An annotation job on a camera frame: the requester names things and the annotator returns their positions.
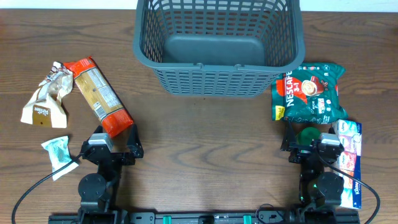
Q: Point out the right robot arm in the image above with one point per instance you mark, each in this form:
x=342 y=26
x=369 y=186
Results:
x=319 y=190

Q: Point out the grey plastic basket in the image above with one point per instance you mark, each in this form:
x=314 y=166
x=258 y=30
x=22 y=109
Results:
x=218 y=47

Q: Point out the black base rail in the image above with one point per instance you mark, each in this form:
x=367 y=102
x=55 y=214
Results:
x=264 y=216

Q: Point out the teal white sachet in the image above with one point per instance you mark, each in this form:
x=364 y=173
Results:
x=59 y=156

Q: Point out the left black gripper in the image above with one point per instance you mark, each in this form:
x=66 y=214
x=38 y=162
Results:
x=135 y=149

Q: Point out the green lid jar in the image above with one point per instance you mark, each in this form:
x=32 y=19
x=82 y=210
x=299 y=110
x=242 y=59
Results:
x=307 y=135

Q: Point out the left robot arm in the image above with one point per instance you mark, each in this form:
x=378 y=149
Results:
x=98 y=190

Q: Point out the Kleenex tissue multipack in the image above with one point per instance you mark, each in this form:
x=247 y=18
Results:
x=350 y=136

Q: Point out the green Nescafe coffee bag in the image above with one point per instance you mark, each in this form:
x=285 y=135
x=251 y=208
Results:
x=308 y=94

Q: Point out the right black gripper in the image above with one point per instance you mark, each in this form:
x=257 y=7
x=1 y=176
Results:
x=300 y=152

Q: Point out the orange biscuit pack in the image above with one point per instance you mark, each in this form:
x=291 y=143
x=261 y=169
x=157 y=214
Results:
x=100 y=96

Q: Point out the cream brown paper bag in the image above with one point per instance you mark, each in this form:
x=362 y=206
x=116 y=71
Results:
x=45 y=106

